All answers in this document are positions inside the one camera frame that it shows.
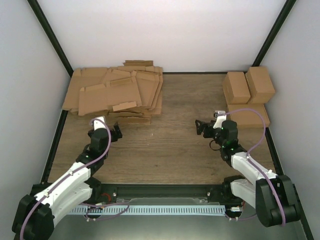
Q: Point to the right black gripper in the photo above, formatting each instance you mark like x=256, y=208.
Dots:
x=203, y=125

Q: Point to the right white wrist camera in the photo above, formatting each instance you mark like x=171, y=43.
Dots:
x=220, y=117

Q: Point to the cardboard box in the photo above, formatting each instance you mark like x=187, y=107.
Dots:
x=260, y=86
x=247, y=119
x=235, y=88

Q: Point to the light blue slotted cable duct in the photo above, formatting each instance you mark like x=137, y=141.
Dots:
x=152, y=210

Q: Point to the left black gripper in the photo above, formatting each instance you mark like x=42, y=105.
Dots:
x=119, y=135

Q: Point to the stack of flat cardboard blanks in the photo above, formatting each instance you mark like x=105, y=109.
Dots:
x=131, y=93

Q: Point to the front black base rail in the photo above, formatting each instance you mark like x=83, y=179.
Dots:
x=227, y=192

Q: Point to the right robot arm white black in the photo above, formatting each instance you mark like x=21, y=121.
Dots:
x=280, y=208

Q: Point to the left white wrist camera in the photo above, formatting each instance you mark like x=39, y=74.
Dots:
x=98, y=123

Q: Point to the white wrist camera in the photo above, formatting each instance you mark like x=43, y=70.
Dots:
x=220, y=117
x=98, y=123

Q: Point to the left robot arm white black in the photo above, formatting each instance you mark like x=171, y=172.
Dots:
x=38, y=215

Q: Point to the black aluminium frame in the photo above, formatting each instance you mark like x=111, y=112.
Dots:
x=41, y=17

